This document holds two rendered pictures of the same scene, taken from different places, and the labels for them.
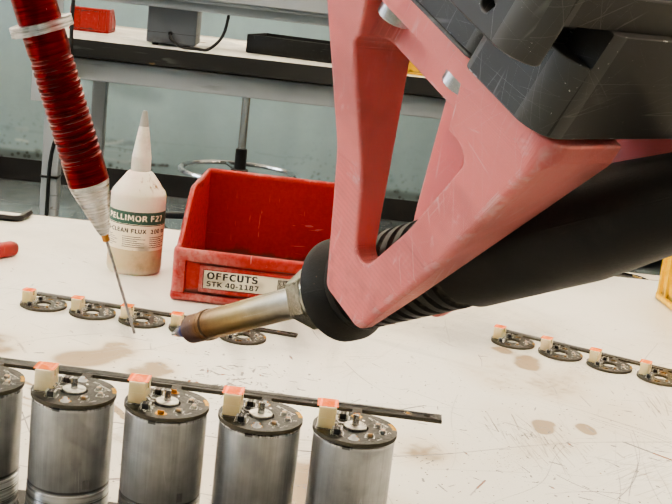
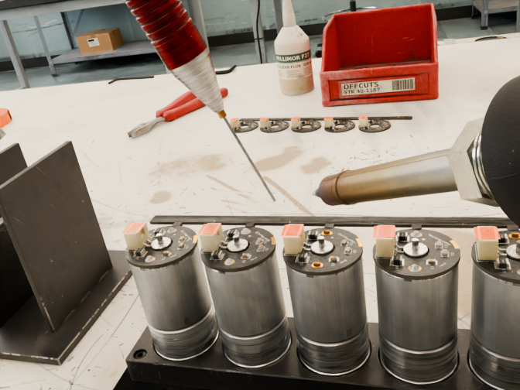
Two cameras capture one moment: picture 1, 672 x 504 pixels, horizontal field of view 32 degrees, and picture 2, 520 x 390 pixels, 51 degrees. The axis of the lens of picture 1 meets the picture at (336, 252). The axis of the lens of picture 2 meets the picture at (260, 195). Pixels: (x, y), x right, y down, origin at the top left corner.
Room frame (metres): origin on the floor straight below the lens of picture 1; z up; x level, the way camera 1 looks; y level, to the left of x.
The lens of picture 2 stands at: (0.18, 0.02, 0.91)
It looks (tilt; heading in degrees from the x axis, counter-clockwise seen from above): 27 degrees down; 18
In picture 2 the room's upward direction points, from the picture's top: 10 degrees counter-clockwise
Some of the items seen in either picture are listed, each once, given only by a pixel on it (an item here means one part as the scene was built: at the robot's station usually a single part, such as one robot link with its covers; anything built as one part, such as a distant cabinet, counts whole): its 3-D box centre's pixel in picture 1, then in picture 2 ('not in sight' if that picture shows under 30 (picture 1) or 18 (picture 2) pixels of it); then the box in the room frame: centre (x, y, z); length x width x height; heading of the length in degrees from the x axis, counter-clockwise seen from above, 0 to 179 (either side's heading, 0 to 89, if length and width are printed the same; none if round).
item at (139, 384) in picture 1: (142, 388); (296, 239); (0.32, 0.05, 0.82); 0.01 x 0.01 x 0.01; 88
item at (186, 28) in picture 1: (174, 24); not in sight; (2.81, 0.45, 0.80); 0.15 x 0.12 x 0.10; 4
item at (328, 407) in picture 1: (330, 413); (490, 243); (0.32, 0.00, 0.82); 0.01 x 0.01 x 0.01; 88
